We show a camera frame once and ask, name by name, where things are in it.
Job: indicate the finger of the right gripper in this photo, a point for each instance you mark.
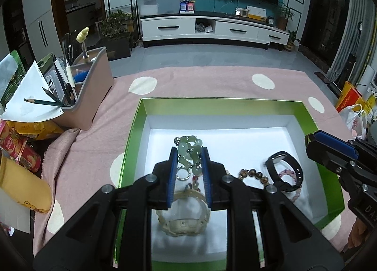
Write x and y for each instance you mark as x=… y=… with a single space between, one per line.
x=336 y=144
x=325 y=156

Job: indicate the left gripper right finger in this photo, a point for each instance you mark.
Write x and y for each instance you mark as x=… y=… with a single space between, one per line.
x=265 y=231

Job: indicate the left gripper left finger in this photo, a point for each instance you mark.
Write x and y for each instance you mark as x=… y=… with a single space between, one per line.
x=88 y=239

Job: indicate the black smart watch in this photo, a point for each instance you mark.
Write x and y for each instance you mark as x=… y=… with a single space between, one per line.
x=285 y=172

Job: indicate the white wrist watch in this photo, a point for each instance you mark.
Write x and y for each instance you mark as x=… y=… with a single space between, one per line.
x=189 y=214

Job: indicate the person's left hand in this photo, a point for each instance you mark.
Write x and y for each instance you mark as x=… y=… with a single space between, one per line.
x=357 y=234

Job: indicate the white plastic shopping bag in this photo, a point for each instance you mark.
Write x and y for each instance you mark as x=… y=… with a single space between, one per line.
x=355 y=120

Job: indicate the orange paper bag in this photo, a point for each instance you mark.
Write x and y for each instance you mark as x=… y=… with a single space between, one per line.
x=348 y=97

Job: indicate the green cardboard box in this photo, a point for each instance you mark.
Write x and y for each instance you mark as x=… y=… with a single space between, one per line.
x=239 y=133

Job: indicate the pink polka dot tablecloth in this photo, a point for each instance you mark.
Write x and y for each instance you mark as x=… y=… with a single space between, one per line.
x=79 y=163

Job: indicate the yellow bear bottle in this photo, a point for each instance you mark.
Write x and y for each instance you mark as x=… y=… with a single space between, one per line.
x=24 y=187

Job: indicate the red snack can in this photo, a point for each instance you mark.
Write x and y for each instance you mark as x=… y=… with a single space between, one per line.
x=18 y=148

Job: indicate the yellow snack bag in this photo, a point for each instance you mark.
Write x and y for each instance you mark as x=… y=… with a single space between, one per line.
x=37 y=130

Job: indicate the small black alarm clock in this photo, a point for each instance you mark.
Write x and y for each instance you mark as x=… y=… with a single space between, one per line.
x=270 y=21

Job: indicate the potted plant by cabinet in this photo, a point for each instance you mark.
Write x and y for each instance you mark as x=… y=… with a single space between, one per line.
x=284 y=14

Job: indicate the green pencil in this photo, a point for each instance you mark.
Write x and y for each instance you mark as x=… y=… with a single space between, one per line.
x=47 y=103

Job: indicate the pink desk organizer bin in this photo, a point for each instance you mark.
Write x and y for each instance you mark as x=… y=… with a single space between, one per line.
x=90 y=93

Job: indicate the white tv cabinet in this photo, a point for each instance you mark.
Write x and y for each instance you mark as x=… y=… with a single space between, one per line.
x=161 y=28

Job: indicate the large leafy floor plant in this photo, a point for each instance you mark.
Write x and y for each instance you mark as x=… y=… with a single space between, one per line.
x=118 y=24

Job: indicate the clear plastic storage box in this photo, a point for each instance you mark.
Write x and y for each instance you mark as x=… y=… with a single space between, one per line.
x=158 y=7

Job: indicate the yellow handled brush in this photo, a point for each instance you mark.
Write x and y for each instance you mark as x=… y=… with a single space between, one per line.
x=81 y=39

